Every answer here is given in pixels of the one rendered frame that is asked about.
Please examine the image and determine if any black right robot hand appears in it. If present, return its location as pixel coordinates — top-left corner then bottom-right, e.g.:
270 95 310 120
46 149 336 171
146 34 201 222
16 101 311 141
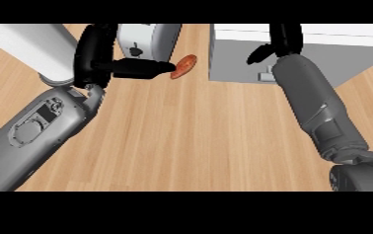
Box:
245 24 307 66

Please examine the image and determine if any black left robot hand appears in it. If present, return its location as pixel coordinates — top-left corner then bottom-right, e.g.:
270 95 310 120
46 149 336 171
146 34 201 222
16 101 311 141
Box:
73 24 177 89

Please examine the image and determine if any white drawer cabinet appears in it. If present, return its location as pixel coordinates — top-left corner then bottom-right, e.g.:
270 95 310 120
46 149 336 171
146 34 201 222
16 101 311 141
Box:
213 24 373 47

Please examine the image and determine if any orange-red can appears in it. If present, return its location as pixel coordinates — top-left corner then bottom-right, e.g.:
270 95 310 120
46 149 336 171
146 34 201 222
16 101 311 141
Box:
170 53 198 80

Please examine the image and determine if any white toaster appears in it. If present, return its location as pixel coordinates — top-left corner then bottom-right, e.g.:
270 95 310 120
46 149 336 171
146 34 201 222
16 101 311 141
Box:
112 24 185 64

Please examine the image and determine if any white rounded appliance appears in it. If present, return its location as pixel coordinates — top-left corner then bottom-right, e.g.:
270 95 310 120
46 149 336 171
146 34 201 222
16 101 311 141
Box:
0 24 80 87

